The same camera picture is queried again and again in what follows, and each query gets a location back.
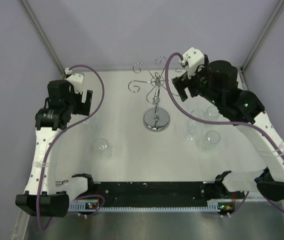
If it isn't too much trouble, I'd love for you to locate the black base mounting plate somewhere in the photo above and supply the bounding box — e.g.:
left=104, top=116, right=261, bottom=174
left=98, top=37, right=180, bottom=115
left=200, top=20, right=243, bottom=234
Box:
left=86, top=181, right=247, bottom=208

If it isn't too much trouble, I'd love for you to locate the chrome wine glass rack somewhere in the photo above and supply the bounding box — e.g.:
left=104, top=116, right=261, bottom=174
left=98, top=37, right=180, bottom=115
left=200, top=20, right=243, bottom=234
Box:
left=127, top=62, right=171, bottom=133

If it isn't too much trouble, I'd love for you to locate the right controller board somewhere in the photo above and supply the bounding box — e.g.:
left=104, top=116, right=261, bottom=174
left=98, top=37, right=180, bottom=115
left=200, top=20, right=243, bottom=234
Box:
left=207, top=199, right=236, bottom=215

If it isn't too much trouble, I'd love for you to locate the purple cable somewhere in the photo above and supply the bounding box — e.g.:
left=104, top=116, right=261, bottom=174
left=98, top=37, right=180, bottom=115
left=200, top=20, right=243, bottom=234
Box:
left=165, top=52, right=284, bottom=218
left=35, top=64, right=106, bottom=231

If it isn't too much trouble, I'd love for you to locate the left controller board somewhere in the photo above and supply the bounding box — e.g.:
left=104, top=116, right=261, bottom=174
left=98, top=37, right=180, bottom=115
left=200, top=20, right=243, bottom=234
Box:
left=68, top=197, right=100, bottom=213

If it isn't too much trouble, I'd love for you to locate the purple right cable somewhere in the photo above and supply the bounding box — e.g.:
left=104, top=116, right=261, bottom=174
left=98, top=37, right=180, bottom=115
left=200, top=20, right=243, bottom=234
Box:
left=165, top=52, right=284, bottom=218

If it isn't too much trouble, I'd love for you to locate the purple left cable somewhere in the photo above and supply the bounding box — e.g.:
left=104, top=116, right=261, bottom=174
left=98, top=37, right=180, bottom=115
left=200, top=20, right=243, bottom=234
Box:
left=35, top=64, right=106, bottom=231

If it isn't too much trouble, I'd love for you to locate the aluminium frame rail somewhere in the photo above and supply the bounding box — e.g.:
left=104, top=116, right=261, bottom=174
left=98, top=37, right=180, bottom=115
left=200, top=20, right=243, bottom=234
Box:
left=21, top=178, right=284, bottom=205

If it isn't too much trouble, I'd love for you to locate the small clear wine glass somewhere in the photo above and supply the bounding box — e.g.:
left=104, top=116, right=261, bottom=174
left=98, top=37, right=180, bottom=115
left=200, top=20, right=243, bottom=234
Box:
left=204, top=106, right=220, bottom=122

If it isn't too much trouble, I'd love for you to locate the etched clear wine glass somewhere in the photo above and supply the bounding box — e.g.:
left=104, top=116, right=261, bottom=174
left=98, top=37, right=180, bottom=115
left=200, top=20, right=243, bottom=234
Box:
left=83, top=115, right=101, bottom=134

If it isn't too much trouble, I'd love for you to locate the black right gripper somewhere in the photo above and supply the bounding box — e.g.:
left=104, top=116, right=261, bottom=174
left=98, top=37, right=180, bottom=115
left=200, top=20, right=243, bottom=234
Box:
left=172, top=60, right=222, bottom=108

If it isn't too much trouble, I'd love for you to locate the controller board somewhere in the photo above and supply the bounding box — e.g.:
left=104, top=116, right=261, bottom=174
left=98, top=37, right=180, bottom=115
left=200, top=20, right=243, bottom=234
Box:
left=207, top=199, right=236, bottom=215
left=68, top=197, right=100, bottom=213

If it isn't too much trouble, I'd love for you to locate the clear ribbed glass tumbler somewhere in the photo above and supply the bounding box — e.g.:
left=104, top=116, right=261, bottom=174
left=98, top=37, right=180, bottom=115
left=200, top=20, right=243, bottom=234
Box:
left=93, top=138, right=112, bottom=159

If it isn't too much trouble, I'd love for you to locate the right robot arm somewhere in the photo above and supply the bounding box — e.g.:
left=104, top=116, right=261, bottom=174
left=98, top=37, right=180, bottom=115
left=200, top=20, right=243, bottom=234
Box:
left=165, top=60, right=284, bottom=202

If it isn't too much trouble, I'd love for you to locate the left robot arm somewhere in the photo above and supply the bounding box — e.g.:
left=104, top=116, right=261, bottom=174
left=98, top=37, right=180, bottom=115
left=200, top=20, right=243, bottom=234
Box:
left=15, top=80, right=95, bottom=218

